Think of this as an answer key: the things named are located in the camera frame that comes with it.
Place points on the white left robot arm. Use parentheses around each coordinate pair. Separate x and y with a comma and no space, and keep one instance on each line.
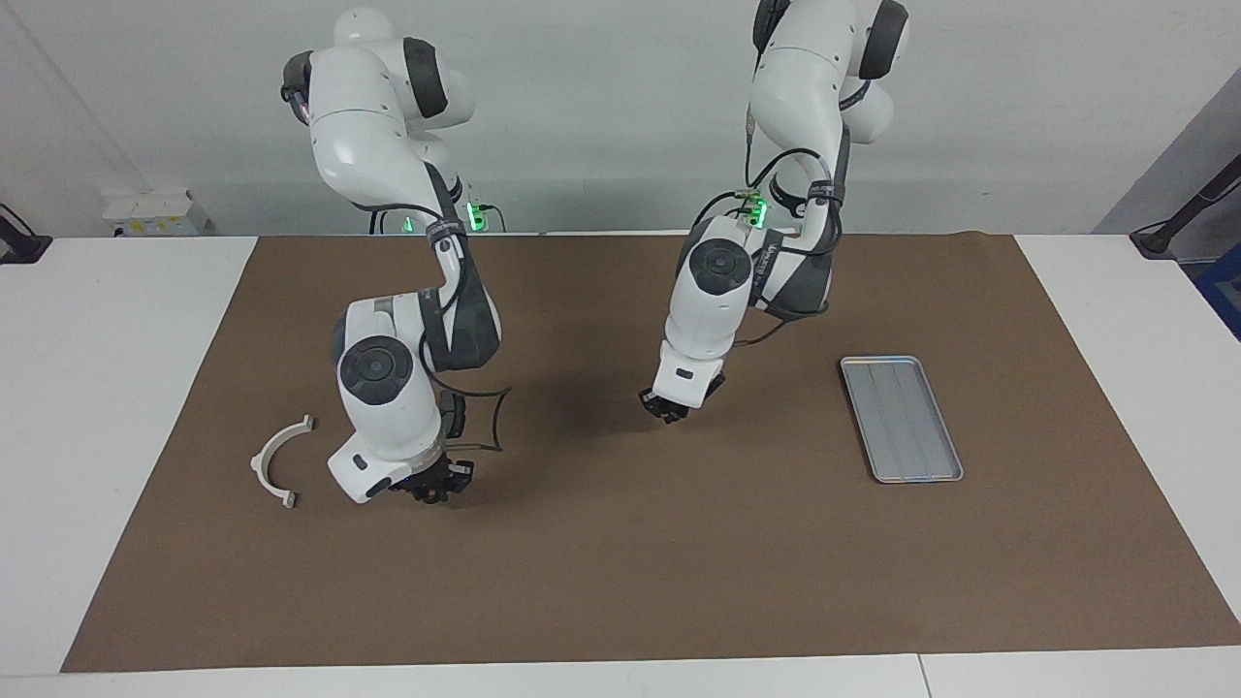
(708,320)

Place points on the silver metal tray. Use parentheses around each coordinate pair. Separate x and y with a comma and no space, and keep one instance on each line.
(902,417)

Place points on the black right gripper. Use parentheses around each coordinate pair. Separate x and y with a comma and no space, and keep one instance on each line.
(417,472)

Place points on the black desk clamp mount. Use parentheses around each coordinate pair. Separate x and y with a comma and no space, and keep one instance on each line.
(21,247)

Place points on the white power strip box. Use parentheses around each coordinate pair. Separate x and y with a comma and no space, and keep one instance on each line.
(155,213)

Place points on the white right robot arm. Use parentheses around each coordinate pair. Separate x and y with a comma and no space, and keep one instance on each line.
(388,407)

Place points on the brown table mat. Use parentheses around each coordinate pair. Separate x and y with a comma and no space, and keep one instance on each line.
(620,562)

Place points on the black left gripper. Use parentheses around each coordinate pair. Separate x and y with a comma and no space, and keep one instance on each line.
(713,385)

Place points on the black angled stand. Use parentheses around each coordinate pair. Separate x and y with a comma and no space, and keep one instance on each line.
(1159,240)

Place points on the blue box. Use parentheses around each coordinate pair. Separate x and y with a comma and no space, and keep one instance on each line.
(1224,291)

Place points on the white semicircular bracket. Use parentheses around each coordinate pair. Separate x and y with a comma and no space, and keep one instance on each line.
(257,463)

